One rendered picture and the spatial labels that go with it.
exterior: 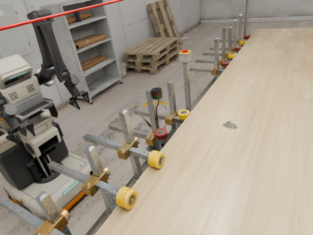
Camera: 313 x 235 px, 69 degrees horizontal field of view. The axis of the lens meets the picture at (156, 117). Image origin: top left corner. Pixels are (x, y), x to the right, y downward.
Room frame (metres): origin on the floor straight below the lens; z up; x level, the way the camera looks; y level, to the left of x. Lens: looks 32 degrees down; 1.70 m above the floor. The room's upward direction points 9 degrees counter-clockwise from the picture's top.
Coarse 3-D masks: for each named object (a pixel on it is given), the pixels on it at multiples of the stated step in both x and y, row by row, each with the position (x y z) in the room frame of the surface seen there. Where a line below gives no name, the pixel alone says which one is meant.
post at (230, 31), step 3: (231, 27) 2.62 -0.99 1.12; (228, 30) 2.62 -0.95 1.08; (231, 30) 2.61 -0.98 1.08; (228, 33) 2.62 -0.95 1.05; (231, 33) 2.61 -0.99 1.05; (228, 36) 2.62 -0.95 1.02; (231, 36) 2.62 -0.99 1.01; (228, 39) 2.62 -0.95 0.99; (231, 39) 2.62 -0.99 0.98; (228, 42) 2.62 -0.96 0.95; (231, 42) 2.63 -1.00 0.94; (228, 45) 2.62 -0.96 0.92; (228, 48) 2.62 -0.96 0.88; (228, 51) 2.62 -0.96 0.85; (228, 60) 2.62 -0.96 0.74
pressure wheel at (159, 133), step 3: (156, 129) 1.15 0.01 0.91; (159, 129) 1.14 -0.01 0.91; (162, 129) 1.14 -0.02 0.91; (165, 129) 1.13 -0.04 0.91; (156, 132) 1.12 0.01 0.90; (159, 132) 1.11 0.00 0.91; (162, 132) 1.11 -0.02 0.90; (165, 132) 1.10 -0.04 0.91; (156, 135) 1.09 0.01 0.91; (159, 135) 1.08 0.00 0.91; (162, 135) 1.08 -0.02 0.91; (165, 135) 1.09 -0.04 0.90; (156, 138) 1.09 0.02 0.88; (159, 138) 1.08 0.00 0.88; (162, 138) 1.08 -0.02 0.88; (162, 144) 1.11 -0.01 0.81
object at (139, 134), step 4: (112, 124) 1.35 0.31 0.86; (112, 128) 1.32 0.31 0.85; (116, 128) 1.30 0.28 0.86; (120, 128) 1.29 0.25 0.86; (136, 132) 1.21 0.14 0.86; (140, 132) 1.21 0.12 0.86; (144, 132) 1.20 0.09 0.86; (136, 136) 1.21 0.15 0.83; (140, 136) 1.19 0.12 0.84; (144, 136) 1.17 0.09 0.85; (156, 140) 1.12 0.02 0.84; (160, 140) 1.10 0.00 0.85; (164, 140) 1.11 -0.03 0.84
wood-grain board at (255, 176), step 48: (288, 48) 2.25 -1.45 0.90; (240, 96) 1.41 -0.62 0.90; (288, 96) 1.31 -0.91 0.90; (192, 144) 0.96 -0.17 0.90; (240, 144) 0.91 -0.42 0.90; (288, 144) 0.85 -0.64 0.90; (144, 192) 0.69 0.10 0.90; (192, 192) 0.65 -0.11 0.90; (240, 192) 0.61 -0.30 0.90; (288, 192) 0.58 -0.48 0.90
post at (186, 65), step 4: (184, 64) 1.59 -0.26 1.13; (188, 64) 1.60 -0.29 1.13; (184, 68) 1.59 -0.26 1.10; (188, 68) 1.60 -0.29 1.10; (184, 72) 1.59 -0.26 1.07; (188, 72) 1.59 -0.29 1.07; (184, 76) 1.60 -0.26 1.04; (188, 76) 1.59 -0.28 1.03; (184, 80) 1.60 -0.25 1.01; (188, 80) 1.59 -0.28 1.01; (184, 84) 1.60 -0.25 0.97; (188, 84) 1.58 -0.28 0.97; (184, 88) 1.60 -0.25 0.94; (188, 88) 1.58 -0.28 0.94; (184, 92) 1.60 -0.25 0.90; (188, 92) 1.58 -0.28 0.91; (188, 96) 1.58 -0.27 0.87; (188, 100) 1.59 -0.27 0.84; (188, 104) 1.59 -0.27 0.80; (188, 108) 1.59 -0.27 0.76
